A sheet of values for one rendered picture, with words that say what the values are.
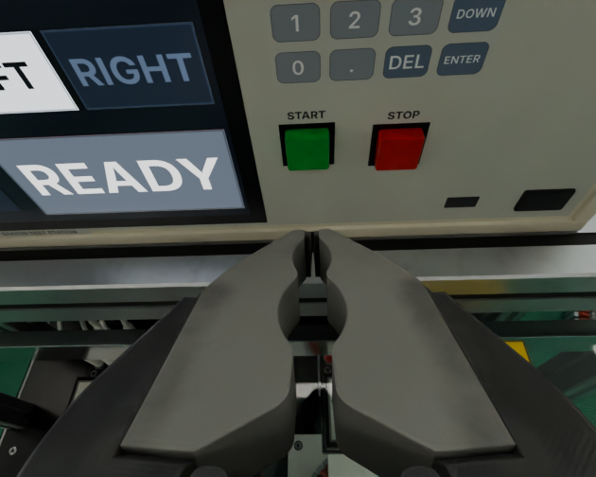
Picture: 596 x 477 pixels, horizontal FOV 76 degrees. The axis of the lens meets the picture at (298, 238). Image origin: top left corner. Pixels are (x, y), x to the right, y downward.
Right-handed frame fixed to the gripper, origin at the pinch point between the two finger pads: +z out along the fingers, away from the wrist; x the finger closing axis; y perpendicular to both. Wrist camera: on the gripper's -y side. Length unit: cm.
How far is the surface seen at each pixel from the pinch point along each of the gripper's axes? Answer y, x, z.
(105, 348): 13.0, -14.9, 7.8
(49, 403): 36, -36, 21
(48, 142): -2.3, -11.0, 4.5
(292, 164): -1.0, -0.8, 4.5
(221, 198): 1.2, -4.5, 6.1
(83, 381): 23.2, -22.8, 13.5
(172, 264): 5.1, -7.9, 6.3
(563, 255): 5.1, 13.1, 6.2
